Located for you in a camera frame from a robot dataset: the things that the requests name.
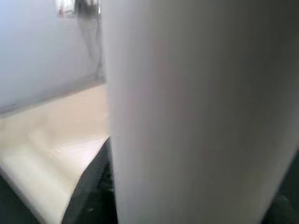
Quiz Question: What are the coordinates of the white plastic table leg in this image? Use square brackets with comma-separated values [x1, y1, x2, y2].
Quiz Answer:
[102, 0, 299, 224]

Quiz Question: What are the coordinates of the white plastic table top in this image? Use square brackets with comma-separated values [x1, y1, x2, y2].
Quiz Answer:
[0, 84, 112, 221]

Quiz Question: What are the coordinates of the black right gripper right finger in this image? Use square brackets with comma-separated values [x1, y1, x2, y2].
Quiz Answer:
[268, 150, 299, 224]

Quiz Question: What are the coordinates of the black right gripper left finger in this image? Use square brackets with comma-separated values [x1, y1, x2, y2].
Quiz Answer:
[62, 138, 119, 224]

